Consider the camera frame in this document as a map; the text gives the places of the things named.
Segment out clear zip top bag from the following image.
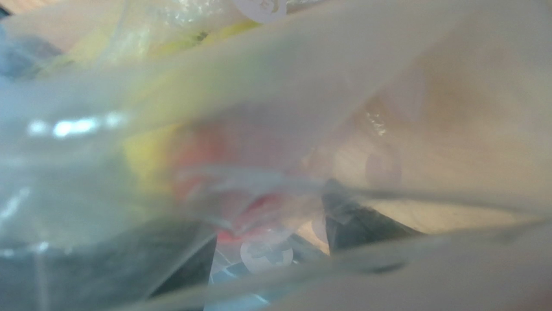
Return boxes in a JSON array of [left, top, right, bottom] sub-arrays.
[[1, 1, 551, 310]]

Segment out yellow toy bananas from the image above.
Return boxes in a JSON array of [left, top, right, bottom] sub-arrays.
[[40, 20, 259, 193]]

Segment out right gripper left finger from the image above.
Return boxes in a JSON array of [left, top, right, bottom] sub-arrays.
[[1, 219, 216, 310]]

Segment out red toy strawberry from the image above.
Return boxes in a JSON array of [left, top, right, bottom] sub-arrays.
[[172, 125, 284, 229]]

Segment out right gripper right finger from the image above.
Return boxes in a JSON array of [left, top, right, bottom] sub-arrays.
[[321, 179, 423, 253]]

